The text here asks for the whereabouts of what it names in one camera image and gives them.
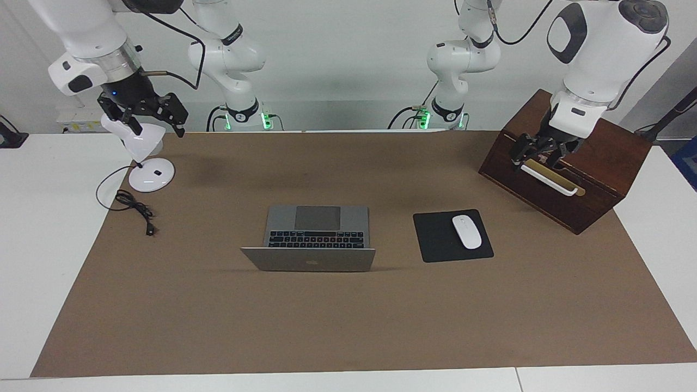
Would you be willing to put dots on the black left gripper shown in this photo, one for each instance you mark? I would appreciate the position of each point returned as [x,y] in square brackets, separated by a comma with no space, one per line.
[561,142]

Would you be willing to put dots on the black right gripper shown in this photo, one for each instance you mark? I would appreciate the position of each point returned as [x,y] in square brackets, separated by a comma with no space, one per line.
[133,92]

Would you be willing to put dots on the silver grey laptop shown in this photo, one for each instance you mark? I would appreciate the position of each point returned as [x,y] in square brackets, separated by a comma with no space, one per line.
[316,218]

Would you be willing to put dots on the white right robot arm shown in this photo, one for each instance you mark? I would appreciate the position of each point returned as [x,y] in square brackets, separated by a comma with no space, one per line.
[81,27]

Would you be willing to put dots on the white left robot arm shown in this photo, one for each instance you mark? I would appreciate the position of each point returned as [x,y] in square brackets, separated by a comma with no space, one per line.
[604,49]

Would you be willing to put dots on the white desk lamp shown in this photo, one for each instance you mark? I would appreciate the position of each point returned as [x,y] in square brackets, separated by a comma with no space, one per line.
[152,177]

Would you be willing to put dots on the dark brown wooden box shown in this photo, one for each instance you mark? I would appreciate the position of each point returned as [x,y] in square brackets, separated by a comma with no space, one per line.
[599,163]

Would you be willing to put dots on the white power strip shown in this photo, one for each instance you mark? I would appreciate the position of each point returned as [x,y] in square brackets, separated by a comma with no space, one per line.
[79,118]

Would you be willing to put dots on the white computer mouse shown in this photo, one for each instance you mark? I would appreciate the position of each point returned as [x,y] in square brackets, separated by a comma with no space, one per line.
[467,232]

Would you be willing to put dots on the black mouse pad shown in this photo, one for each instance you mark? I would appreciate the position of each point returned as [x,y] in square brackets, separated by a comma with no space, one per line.
[435,239]

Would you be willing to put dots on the black stand pole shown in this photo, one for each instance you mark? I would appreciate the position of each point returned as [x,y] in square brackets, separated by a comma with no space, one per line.
[672,111]

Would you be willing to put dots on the blue object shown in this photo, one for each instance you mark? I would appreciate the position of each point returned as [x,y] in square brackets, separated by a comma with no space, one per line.
[687,163]

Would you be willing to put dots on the brown table mat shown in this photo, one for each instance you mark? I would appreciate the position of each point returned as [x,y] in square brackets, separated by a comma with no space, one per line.
[326,326]

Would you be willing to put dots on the black clamp mount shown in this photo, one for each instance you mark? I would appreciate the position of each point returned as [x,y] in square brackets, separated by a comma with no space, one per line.
[11,136]

